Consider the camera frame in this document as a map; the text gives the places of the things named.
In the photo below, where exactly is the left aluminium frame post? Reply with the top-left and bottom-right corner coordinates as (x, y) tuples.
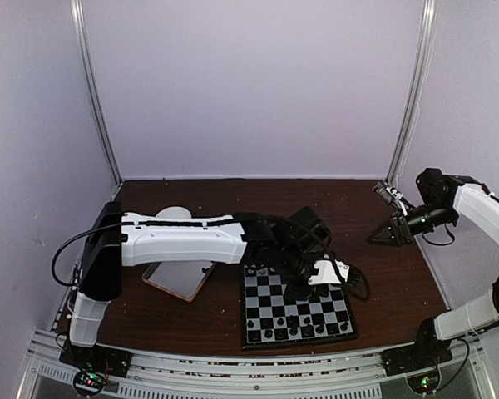
(70, 0), (123, 186)

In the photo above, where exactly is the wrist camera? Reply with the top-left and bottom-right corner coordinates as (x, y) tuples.
(308, 259), (352, 286)
(372, 181), (410, 216)

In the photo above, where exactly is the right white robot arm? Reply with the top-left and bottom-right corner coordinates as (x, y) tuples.
(367, 168), (499, 367)

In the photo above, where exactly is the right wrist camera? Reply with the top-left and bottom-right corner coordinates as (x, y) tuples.
(372, 181), (410, 216)

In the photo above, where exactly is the black grey chessboard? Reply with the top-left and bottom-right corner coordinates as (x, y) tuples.
(240, 266), (358, 351)

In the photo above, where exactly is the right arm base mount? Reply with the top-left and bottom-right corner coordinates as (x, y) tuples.
(381, 344), (452, 396)

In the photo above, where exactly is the aluminium front rail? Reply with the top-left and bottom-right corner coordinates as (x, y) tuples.
(12, 329), (499, 398)

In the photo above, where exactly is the wooden rimmed black tray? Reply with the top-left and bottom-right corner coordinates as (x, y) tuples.
(142, 261), (215, 303)

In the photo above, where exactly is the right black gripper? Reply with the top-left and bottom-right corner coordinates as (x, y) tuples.
(368, 200), (454, 246)

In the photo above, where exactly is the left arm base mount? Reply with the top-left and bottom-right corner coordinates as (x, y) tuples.
(59, 344), (132, 398)

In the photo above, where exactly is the white ceramic bowl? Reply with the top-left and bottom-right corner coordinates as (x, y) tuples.
(156, 206), (192, 219)

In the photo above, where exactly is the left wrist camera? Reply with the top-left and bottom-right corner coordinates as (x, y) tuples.
(308, 259), (352, 286)

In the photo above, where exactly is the aluminium frame post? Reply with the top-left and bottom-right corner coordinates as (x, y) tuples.
(385, 0), (438, 185)
(70, 0), (123, 186)

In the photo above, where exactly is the right aluminium frame post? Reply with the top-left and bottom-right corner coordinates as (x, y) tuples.
(385, 0), (438, 185)

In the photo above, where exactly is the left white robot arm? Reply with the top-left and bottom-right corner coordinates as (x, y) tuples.
(69, 201), (346, 369)

